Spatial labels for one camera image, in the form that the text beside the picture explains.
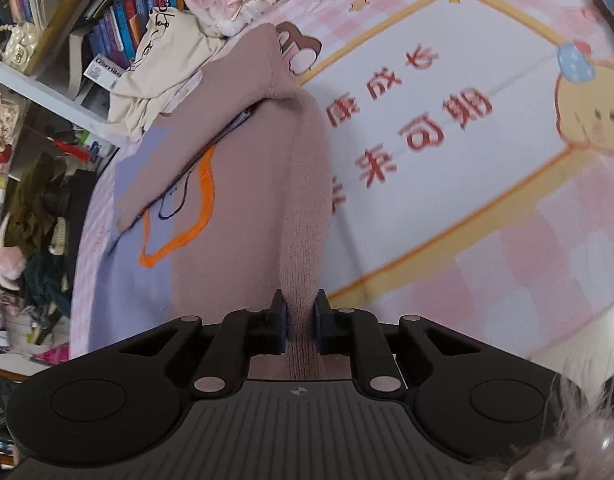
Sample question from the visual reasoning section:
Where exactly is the dark green garment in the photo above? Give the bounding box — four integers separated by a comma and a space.
20, 250, 72, 318

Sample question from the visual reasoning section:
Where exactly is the pink checkered desk mat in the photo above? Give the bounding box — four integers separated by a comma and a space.
70, 0, 614, 356

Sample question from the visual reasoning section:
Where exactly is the white wrist watch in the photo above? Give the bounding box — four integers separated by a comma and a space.
49, 217, 68, 257

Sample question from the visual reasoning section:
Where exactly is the red tassel ornament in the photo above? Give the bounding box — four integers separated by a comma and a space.
24, 126, 92, 164

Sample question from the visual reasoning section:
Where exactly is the pink fluffy garment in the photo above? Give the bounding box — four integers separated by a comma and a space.
0, 214, 27, 292

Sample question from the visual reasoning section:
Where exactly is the olive brown garment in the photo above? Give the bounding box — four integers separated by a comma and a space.
4, 153, 70, 261

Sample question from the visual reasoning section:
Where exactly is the row of colourful books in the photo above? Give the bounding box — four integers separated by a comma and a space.
84, 0, 185, 68

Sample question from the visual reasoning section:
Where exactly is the cream printed t-shirt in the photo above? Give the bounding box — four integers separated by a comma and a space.
105, 6, 224, 142

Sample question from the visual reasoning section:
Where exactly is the purple and brown knit sweater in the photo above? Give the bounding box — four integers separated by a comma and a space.
88, 24, 333, 380

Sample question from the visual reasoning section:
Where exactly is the white box with barcode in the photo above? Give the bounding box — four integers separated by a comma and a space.
83, 54, 124, 91

